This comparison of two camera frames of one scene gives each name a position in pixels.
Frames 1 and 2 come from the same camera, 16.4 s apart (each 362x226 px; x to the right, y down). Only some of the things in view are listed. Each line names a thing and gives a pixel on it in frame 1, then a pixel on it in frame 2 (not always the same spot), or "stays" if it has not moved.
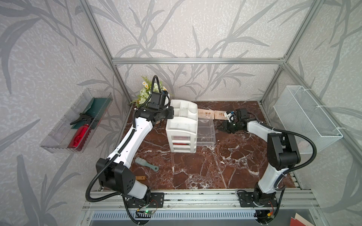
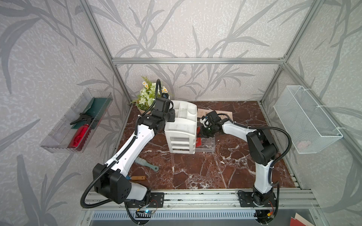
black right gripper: x=224 y=129 to x=210 y=136
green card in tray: x=95 y=110 stays
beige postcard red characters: x=203 y=113 stays
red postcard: x=181 y=143 to x=198 y=141
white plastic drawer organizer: x=182 y=131 stays
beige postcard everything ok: x=219 y=115 stays
